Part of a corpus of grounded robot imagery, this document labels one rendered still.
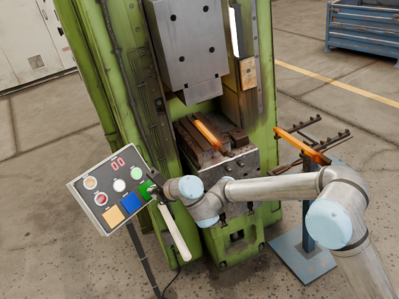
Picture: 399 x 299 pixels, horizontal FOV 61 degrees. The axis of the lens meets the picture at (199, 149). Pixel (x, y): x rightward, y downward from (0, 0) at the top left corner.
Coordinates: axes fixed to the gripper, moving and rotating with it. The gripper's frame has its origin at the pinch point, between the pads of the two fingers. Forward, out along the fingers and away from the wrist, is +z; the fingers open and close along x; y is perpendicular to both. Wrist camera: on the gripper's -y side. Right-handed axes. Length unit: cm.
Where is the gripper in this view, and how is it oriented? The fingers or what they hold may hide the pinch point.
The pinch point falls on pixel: (149, 188)
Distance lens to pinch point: 159.2
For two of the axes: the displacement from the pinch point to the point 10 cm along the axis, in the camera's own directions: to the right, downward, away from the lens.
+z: -5.5, 1.6, 8.2
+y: 5.1, 8.4, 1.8
